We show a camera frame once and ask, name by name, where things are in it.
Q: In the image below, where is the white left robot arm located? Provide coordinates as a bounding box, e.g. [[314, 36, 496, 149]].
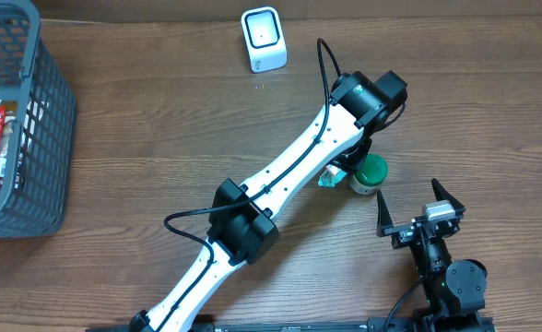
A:
[[128, 71, 407, 331]]

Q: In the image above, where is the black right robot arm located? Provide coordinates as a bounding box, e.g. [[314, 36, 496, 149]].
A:
[[376, 178, 496, 332]]

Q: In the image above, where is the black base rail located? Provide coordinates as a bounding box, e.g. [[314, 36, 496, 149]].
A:
[[86, 317, 497, 332]]

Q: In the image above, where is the teal snack packet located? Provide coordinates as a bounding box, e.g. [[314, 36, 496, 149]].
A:
[[318, 165, 348, 187]]

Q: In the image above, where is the grey plastic mesh basket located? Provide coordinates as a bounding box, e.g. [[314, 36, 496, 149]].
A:
[[0, 0, 77, 238]]

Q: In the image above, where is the green lid jar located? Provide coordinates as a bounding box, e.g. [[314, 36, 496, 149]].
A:
[[349, 154, 388, 195]]

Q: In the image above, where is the white barcode scanner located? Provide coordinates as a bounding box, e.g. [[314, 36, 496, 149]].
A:
[[241, 6, 288, 73]]

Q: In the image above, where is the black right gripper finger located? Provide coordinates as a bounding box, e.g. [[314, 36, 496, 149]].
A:
[[376, 190, 393, 237], [430, 178, 465, 212]]

